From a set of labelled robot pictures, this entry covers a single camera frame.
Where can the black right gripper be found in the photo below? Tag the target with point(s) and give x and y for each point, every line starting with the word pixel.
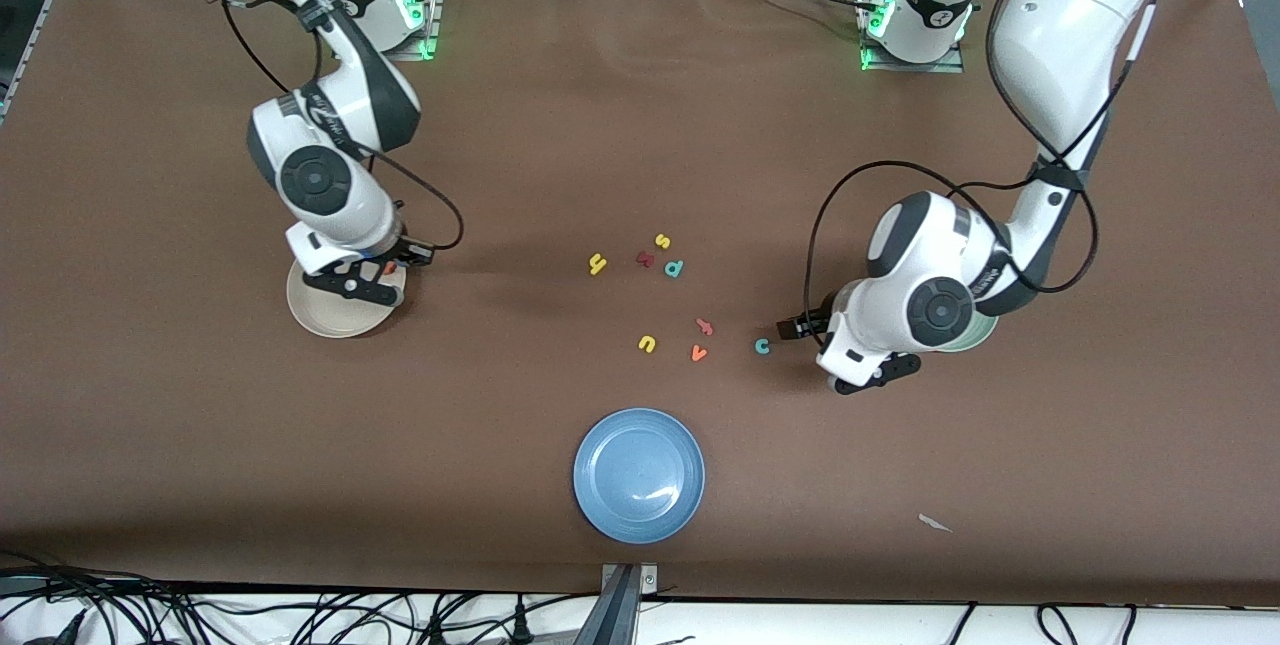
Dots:
pixel 396 251

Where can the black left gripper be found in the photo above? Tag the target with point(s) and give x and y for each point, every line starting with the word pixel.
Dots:
pixel 818 317

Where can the yellow letter h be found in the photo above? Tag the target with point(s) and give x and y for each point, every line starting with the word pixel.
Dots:
pixel 598 267

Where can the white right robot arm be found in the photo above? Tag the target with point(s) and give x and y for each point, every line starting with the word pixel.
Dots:
pixel 315 180

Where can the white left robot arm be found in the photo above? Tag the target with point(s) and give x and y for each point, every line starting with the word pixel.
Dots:
pixel 1070 35

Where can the beige brown plate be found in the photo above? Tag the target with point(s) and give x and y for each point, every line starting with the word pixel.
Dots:
pixel 335 320

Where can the pink letter t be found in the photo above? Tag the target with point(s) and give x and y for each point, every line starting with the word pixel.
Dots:
pixel 704 327

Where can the teal letter p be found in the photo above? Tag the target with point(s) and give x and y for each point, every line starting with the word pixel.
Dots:
pixel 674 270

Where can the green plate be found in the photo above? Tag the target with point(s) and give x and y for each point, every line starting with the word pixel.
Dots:
pixel 982 335

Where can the blue plate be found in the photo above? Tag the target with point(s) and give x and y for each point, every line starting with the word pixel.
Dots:
pixel 639 476

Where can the white paper scrap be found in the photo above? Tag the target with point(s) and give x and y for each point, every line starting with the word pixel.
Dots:
pixel 935 523

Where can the brown paper table cover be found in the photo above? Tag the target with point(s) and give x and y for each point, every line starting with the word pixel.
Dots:
pixel 640 125

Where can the black plug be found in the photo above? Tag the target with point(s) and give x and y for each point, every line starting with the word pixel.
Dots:
pixel 520 625

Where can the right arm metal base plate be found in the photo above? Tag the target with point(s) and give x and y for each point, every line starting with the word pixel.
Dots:
pixel 430 25

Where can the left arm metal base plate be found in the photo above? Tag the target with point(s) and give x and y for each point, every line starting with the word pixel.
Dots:
pixel 905 67

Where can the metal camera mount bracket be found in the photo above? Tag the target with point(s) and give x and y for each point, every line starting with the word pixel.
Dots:
pixel 628 580

